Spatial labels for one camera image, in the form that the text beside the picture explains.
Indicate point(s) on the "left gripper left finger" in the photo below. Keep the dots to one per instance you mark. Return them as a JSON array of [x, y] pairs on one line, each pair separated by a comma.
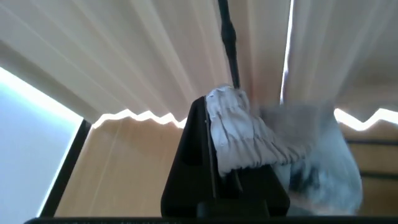
[[189, 161]]

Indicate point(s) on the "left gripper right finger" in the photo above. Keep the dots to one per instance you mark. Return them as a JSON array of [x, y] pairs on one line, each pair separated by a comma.
[[258, 186]]

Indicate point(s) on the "pale grey shorts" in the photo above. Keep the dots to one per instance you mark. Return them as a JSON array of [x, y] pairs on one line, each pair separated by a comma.
[[239, 137]]

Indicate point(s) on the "black clothes rack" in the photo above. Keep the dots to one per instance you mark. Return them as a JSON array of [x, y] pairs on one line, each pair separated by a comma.
[[229, 40]]

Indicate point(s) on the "beige curtain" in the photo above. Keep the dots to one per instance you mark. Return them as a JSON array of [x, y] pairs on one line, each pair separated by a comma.
[[93, 46]]

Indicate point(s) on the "window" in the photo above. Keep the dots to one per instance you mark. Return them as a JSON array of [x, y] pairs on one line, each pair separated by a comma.
[[25, 155]]

